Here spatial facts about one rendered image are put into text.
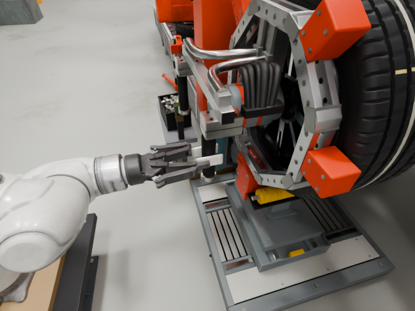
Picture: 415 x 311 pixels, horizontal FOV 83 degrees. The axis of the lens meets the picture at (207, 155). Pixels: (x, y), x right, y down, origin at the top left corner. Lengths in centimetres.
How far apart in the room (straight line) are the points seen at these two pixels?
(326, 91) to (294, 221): 81
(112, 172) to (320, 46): 49
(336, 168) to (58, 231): 52
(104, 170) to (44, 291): 64
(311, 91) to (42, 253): 54
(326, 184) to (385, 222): 125
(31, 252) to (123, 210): 118
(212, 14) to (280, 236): 100
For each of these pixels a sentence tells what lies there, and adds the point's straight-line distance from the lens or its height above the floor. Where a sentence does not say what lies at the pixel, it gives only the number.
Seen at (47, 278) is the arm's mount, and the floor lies 33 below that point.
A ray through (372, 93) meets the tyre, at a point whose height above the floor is 102.
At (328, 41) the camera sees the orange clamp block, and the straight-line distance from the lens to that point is 52.
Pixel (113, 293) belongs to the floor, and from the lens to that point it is 137.
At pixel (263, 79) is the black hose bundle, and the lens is 52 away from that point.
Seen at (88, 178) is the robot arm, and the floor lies 87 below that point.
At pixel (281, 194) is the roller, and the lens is 94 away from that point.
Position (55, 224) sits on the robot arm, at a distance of 42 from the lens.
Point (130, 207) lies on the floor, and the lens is 158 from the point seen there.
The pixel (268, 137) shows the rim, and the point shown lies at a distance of 101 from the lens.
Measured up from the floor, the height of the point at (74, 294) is 30.
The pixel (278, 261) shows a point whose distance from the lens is 121.
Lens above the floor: 124
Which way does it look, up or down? 43 degrees down
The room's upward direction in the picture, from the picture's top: straight up
